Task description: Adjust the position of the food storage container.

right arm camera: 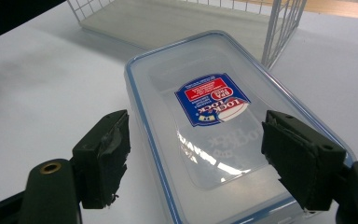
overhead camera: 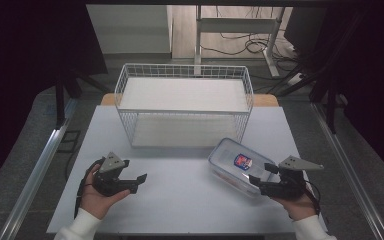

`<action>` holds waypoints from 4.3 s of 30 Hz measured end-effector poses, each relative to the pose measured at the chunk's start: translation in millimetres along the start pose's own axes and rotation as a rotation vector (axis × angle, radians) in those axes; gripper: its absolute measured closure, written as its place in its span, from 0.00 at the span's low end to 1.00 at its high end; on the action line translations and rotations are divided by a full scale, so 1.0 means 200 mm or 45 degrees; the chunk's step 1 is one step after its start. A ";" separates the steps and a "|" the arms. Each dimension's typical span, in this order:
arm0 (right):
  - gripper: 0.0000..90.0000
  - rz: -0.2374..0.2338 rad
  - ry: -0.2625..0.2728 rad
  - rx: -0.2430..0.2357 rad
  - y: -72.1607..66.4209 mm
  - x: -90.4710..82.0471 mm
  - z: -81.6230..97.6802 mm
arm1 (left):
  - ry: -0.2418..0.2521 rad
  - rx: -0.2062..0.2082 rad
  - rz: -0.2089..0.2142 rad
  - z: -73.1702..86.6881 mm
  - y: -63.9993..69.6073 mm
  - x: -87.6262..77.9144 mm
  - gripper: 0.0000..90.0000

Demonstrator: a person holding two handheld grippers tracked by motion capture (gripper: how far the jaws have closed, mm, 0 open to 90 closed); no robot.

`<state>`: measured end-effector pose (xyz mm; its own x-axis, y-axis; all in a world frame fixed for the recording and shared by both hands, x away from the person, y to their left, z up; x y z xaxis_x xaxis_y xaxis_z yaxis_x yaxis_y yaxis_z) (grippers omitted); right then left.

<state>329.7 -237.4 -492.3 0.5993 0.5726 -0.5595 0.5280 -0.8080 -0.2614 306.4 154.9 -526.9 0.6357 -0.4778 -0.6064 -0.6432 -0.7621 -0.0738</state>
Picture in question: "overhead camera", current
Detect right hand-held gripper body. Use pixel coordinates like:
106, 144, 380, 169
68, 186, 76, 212
259, 155, 325, 201

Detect person's left hand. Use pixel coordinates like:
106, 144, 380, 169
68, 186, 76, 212
79, 162, 132, 221

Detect black curtain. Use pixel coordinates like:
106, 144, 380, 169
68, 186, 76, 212
0, 0, 109, 197
308, 3, 384, 189

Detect white cabinet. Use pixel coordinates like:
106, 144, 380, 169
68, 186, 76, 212
86, 4, 174, 56

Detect black stand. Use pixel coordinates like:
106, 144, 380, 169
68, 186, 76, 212
269, 13, 364, 135
53, 64, 112, 130

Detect clear plastic food container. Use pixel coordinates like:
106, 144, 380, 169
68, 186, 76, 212
207, 137, 282, 199

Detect black floor cables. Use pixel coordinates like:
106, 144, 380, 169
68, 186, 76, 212
200, 6, 303, 73

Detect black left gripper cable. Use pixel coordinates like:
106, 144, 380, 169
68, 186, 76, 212
73, 159, 105, 219

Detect aluminium rail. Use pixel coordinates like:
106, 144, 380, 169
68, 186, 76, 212
310, 102, 384, 240
0, 98, 78, 240

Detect white desk frame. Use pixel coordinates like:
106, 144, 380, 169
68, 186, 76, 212
194, 4, 287, 78

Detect black floor bracket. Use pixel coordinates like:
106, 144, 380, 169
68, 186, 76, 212
57, 129, 82, 154

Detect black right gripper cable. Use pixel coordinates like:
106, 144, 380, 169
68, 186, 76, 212
303, 179, 322, 216

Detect white wire shelf rack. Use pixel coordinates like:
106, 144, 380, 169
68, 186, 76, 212
113, 62, 255, 150

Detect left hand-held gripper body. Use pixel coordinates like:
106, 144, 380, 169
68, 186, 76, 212
92, 151, 140, 198

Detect person's right hand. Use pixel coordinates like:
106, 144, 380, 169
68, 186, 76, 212
272, 185, 318, 222

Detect wooden table board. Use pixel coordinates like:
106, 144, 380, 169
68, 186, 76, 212
100, 92, 280, 108

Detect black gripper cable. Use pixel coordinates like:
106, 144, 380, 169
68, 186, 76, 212
73, 159, 105, 219
303, 179, 322, 216

